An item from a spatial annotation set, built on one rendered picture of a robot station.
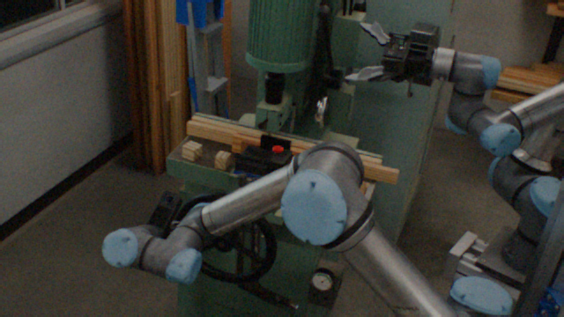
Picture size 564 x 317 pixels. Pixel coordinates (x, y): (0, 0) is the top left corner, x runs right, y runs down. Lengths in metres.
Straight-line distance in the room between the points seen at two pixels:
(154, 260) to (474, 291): 0.64
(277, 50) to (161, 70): 1.56
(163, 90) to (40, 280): 1.08
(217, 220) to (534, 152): 0.88
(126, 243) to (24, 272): 1.61
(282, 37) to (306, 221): 0.72
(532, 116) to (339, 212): 0.63
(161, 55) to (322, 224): 2.20
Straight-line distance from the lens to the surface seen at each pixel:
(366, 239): 1.09
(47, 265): 2.92
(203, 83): 2.63
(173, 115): 3.23
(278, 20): 1.65
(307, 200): 1.04
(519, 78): 3.63
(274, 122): 1.80
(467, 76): 1.54
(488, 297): 1.31
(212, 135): 1.94
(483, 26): 4.02
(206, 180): 1.84
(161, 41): 3.12
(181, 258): 1.30
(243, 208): 1.30
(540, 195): 1.71
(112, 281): 2.79
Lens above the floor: 1.87
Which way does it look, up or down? 31 degrees down
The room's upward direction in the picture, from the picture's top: 6 degrees clockwise
